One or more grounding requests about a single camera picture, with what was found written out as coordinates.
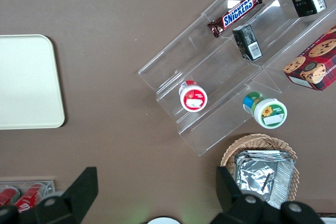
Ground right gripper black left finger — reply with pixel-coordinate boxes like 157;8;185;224
0;166;99;224

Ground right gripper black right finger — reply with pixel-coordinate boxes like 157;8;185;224
215;166;325;224

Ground light wicker basket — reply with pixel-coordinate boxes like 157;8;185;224
220;133;300;209

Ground cream rectangular tray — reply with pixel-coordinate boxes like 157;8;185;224
0;34;66;131

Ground clear acrylic bottle rack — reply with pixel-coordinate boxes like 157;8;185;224
0;179;56;209

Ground silver foil packets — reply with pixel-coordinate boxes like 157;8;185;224
234;150;297;210

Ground green lid yogurt cup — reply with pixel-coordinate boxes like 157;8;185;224
242;91;288;130

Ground red lid yogurt cup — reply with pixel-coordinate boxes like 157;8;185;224
178;80;209;113

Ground clear acrylic stepped stand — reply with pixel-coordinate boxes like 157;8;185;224
137;0;336;157

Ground red cookie box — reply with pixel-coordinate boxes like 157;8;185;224
282;25;336;92

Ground snickers chocolate bar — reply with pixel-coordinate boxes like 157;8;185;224
206;0;264;39

